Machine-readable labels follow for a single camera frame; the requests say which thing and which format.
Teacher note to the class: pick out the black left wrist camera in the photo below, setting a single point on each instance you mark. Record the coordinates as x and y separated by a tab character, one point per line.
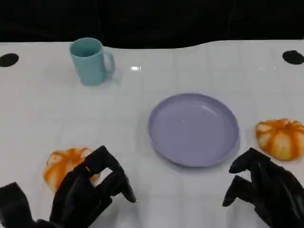
13	206

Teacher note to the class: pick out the pale green mug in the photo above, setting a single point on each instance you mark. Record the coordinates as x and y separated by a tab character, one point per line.
91	69

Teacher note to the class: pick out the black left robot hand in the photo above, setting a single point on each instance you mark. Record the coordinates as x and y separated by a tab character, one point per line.
76	197

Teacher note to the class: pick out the lilac plate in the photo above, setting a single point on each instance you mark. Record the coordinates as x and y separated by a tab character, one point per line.
193	133

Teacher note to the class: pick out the black backdrop cloth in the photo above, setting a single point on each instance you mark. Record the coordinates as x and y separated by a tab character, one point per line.
152	19

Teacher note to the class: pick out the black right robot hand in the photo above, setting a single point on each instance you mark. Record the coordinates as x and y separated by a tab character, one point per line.
278	190

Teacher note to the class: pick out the orange white toy bread roll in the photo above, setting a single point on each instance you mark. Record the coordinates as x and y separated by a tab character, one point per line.
282	140
59	166

